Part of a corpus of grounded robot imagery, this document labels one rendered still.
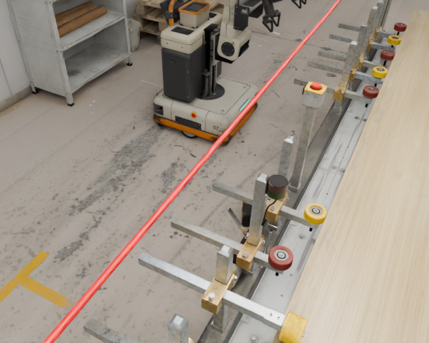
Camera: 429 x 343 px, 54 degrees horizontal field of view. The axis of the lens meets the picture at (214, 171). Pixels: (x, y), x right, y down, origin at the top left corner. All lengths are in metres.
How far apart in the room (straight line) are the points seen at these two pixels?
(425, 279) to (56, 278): 1.86
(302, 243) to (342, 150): 0.72
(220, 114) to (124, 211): 1.00
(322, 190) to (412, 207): 0.51
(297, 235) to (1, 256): 1.72
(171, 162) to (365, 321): 2.10
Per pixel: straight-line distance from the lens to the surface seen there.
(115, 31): 4.41
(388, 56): 2.82
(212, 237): 1.50
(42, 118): 3.79
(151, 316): 2.33
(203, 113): 3.16
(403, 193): 1.78
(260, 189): 1.29
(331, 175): 2.20
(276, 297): 1.67
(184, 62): 3.07
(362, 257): 1.50
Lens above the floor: 2.01
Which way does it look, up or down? 41 degrees down
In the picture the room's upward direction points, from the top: 2 degrees clockwise
